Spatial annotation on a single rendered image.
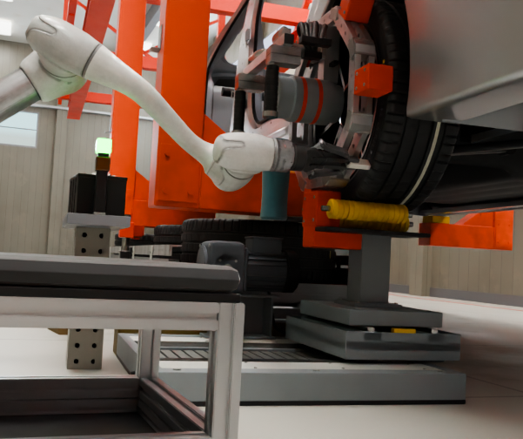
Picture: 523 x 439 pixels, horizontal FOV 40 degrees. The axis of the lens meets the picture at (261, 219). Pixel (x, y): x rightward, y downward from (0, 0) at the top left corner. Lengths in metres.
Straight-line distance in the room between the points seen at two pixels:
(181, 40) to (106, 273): 1.95
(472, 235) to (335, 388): 3.58
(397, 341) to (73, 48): 1.17
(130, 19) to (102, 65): 2.77
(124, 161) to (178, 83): 1.93
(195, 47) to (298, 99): 0.61
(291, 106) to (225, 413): 1.48
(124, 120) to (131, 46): 0.47
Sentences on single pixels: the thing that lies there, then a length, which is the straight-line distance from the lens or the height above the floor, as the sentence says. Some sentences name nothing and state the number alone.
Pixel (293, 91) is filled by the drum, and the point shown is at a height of 0.86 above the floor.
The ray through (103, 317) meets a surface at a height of 0.28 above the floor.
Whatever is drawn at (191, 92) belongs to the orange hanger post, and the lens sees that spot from 2.60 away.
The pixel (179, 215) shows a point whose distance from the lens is 4.50.
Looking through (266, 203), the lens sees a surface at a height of 0.53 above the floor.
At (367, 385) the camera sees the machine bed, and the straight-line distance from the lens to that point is 1.87.
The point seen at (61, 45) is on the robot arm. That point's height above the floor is 0.86.
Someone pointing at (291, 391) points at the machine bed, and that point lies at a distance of 1.79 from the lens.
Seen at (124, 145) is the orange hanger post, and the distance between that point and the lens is 4.49.
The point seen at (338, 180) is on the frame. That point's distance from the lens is 2.11.
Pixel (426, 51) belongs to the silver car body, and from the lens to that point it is 1.88.
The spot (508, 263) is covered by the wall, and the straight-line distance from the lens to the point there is 8.47.
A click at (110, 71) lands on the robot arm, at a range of 1.91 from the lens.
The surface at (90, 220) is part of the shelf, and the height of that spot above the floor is 0.43.
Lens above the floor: 0.35
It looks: 3 degrees up
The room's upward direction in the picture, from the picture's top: 3 degrees clockwise
